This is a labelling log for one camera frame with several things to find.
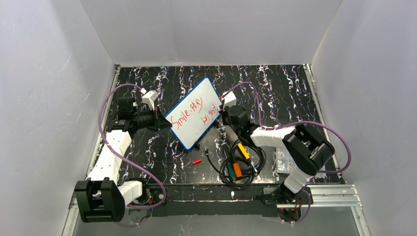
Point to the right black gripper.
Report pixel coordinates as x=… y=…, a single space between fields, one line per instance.
x=224 y=119

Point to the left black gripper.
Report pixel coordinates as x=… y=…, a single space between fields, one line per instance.
x=157 y=120

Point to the blue framed whiteboard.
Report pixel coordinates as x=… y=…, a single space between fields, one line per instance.
x=195 y=113

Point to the red marker cap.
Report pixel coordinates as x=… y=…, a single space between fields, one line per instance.
x=195 y=162

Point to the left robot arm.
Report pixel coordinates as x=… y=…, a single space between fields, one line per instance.
x=99 y=198

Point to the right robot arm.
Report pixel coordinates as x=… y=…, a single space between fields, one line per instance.
x=309 y=149

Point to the whiteboard metal stand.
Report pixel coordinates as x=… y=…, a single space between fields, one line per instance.
x=196 y=145

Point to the clear plastic screw box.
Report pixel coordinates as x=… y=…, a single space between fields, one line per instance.
x=284 y=163

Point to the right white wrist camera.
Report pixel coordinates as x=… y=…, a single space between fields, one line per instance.
x=228 y=100

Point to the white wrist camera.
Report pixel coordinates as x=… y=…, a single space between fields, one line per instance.
x=228 y=100
x=149 y=99

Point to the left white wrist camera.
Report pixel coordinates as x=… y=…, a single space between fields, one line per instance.
x=149 y=99

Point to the yellow handled screwdriver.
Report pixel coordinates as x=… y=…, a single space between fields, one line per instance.
x=246 y=155

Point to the orange handled screwdriver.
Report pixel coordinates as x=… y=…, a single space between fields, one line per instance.
x=232 y=155

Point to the green handled screwdriver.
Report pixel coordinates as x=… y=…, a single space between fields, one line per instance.
x=231 y=172

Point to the aluminium frame rail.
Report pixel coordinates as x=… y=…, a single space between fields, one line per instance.
x=216 y=210

